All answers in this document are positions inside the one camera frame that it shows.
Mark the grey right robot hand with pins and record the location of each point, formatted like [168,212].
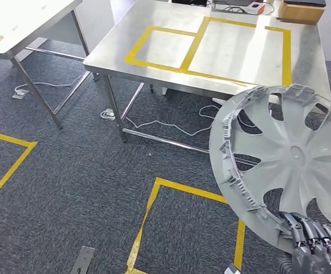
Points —
[319,253]

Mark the grey plastic wheel hubcap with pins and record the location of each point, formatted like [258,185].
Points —
[297,155]

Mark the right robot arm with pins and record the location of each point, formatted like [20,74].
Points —
[285,266]

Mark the stainless steel workbench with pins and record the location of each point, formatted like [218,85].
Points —
[239,49]

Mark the yellow floor tape square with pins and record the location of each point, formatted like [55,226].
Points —
[188,189]

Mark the brown cardboard box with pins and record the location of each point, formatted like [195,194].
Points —
[299,15]

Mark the black slatted folding case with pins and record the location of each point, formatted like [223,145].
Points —
[305,2]

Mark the small white adapter box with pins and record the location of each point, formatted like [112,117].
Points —
[257,7]

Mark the yellow tape double rectangle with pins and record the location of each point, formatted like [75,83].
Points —
[195,45]

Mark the grey floor socket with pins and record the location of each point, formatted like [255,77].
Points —
[20,94]
[107,114]

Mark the white panel desk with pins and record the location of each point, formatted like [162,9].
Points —
[97,22]

